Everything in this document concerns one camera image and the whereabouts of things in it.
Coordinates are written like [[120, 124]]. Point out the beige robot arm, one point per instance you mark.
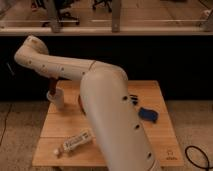
[[106, 101]]

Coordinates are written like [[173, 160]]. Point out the orange bowl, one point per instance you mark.
[[80, 103]]

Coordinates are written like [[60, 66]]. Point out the black rectangular block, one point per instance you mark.
[[134, 99]]

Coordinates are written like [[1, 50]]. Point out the blue sponge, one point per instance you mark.
[[148, 114]]

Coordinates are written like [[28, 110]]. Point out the white plastic bottle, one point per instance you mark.
[[73, 142]]

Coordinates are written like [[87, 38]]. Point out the wooden board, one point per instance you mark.
[[59, 125]]

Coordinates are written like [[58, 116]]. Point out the black office chair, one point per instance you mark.
[[59, 5]]

